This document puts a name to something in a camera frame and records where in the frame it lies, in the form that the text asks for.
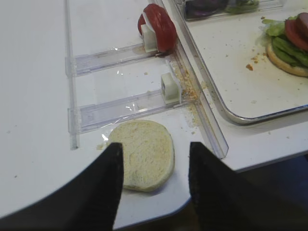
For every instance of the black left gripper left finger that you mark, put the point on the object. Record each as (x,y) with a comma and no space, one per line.
(89,202)

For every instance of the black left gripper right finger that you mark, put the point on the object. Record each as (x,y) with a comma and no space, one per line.
(225,201)

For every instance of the sausage patty slice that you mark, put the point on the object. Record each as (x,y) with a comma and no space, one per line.
(302,23)

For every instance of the bread slice at edge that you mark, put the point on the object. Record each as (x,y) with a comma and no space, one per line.
(148,154)

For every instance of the green lettuce on bun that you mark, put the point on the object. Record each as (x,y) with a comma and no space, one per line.
(282,46)

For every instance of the white pusher block tomato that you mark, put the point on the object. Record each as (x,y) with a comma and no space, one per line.
(149,39)

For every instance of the tomato slice on burger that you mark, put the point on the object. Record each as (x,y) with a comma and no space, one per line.
(295,35)

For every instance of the sliced tomato stack left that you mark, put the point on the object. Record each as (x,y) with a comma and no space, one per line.
(157,19)

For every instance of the green lettuce in container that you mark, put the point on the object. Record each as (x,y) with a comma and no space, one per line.
(241,6)

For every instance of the clear acrylic track lower left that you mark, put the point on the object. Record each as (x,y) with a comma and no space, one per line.
(91,117)

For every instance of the clear acrylic track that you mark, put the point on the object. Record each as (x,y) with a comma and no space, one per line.
(91,117)
(88,63)

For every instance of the clear acrylic strip far left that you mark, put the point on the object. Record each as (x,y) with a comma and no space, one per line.
(71,74)

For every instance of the clear acrylic track upper left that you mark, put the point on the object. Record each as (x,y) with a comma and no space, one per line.
(88,63)

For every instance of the bottom bun on tray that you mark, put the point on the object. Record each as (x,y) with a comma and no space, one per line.
(293,70)

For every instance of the silver metal baking tray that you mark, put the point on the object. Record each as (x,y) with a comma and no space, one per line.
(231,48)

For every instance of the clear plastic container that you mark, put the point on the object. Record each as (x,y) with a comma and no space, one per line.
(263,5)

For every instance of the purple cabbage wedge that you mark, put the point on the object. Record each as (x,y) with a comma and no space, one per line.
(198,8)

